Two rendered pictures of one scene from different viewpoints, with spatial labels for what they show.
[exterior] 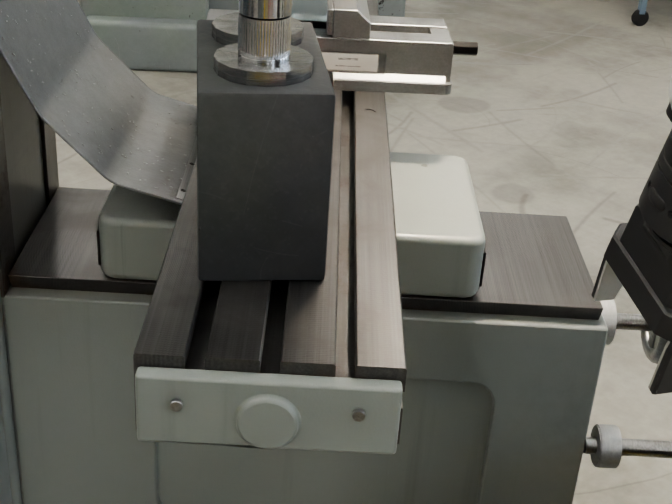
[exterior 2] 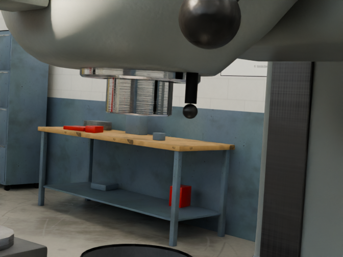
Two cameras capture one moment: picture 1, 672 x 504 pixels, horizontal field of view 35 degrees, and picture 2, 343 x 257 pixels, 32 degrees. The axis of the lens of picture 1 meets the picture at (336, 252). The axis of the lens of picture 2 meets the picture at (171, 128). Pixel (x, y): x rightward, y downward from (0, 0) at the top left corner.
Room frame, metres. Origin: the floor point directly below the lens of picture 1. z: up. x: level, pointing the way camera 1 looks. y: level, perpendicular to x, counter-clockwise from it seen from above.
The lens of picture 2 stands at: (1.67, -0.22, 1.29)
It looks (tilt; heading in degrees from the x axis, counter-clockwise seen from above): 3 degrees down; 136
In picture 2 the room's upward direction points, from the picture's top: 3 degrees clockwise
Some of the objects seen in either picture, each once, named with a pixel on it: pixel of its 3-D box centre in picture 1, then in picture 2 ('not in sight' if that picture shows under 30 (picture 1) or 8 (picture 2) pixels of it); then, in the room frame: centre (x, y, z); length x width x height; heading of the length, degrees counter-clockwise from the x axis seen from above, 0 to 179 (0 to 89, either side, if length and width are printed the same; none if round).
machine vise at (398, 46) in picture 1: (327, 35); not in sight; (1.50, 0.03, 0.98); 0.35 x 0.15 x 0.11; 93
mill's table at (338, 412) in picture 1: (300, 136); not in sight; (1.35, 0.06, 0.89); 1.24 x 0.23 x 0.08; 1
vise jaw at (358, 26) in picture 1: (347, 11); not in sight; (1.50, 0.01, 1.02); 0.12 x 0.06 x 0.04; 3
